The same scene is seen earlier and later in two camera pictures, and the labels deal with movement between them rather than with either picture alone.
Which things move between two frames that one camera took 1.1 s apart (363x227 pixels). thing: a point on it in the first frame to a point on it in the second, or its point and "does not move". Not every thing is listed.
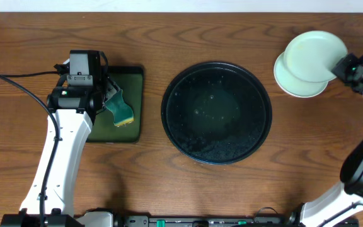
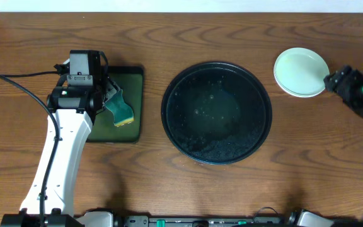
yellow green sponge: (123, 113) does not move
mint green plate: (293, 86) does not move
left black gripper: (111, 89) does not move
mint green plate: (311, 56) to (300, 72)
